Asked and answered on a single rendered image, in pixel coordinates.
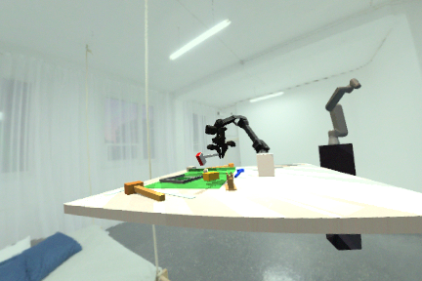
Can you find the blue golf putter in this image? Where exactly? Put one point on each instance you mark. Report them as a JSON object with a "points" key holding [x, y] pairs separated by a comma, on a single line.
{"points": [[239, 171]]}

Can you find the green flat mat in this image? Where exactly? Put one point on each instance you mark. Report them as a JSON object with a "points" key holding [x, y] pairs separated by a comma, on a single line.
{"points": [[199, 184]]}

